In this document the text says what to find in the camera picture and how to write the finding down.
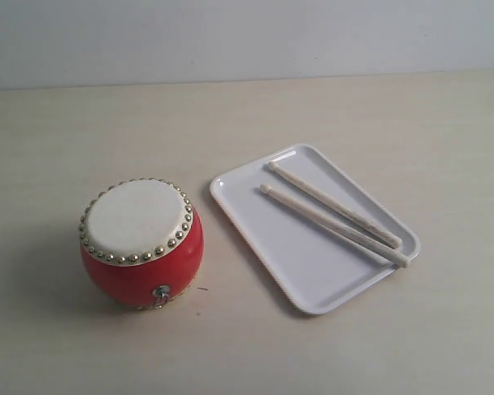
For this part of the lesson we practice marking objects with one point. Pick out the white plastic tray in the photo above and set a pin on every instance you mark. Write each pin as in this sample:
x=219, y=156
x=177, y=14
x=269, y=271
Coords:
x=316, y=269

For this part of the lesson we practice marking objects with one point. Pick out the white drumstick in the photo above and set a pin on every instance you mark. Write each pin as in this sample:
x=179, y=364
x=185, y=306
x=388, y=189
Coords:
x=383, y=235
x=392, y=255

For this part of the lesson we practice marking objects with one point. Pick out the small red drum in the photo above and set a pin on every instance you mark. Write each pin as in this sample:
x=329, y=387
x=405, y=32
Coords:
x=141, y=242

